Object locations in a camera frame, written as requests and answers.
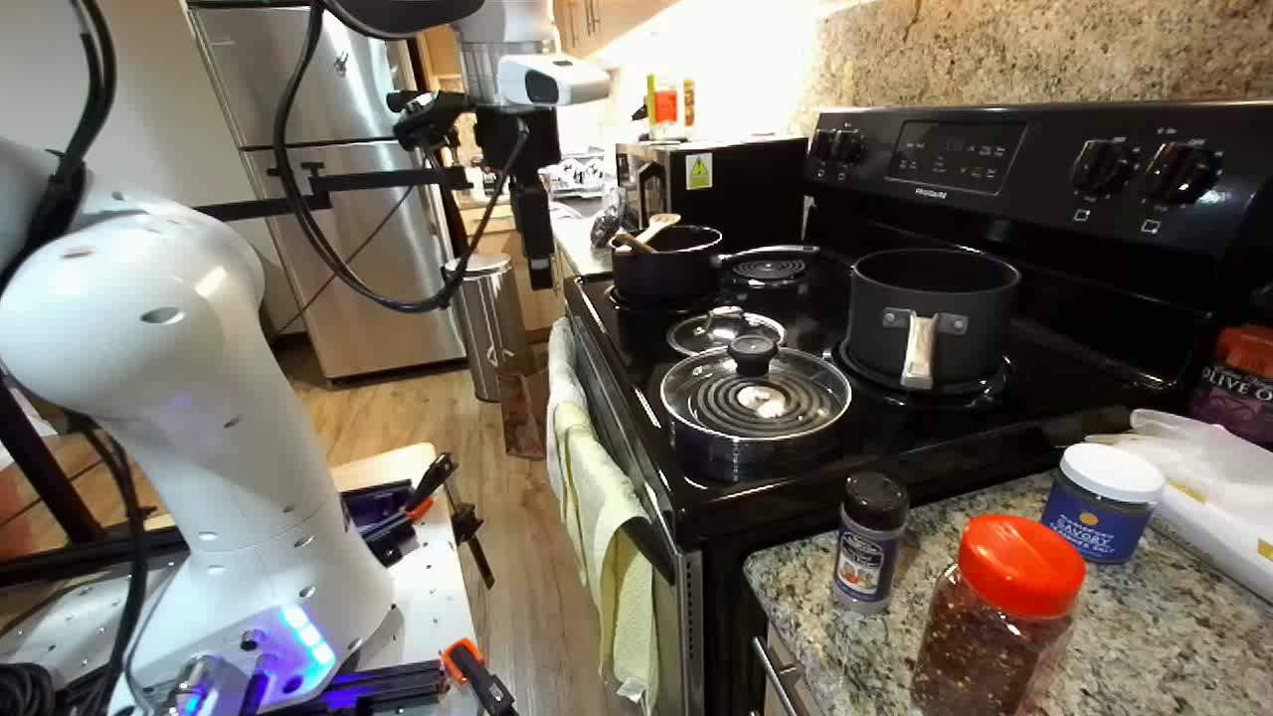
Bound dish rack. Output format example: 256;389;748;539
542;149;610;200

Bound oven door handle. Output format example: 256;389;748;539
570;323;679;590

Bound oven door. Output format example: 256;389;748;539
564;298;705;716

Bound wooden spoon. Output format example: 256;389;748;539
613;212;683;256

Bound stainless steel trash can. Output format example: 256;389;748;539
442;253;530;404

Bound wooden wall cabinet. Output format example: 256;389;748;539
552;0;679;59

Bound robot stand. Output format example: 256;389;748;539
0;443;498;716

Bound small glass lid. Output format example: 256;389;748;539
665;305;788;358

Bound black bar clamp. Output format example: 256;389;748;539
438;475;496;590

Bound large glass lid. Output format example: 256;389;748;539
658;334;854;445

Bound black and orange clamp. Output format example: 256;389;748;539
343;452;460;570
441;637;519;716

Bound stainless steel refrigerator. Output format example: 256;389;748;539
187;0;470;385

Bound white towel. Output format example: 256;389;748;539
544;317;600;510

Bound black metal bar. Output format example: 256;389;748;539
194;162;474;223

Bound blue jar with white lid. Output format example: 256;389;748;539
1039;442;1167;566

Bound drawer handle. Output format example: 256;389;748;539
750;636;809;716

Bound small black saucepan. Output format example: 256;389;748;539
608;224;822;310

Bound spice jar with red lid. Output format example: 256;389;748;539
908;513;1088;716

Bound large grey pot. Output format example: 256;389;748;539
844;246;1023;392

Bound olive oil bottle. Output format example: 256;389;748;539
1187;323;1273;450

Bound clear plastic bag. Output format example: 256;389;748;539
1082;407;1273;605

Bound black electric stove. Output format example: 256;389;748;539
560;99;1273;716

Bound spice bottle with black cap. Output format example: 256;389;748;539
831;471;911;615

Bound black microwave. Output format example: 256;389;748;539
614;136;810;252

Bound yellow towel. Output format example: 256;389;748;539
553;401;663;713

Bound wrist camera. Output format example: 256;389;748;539
386;89;476;152

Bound drawer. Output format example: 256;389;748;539
748;619;831;716

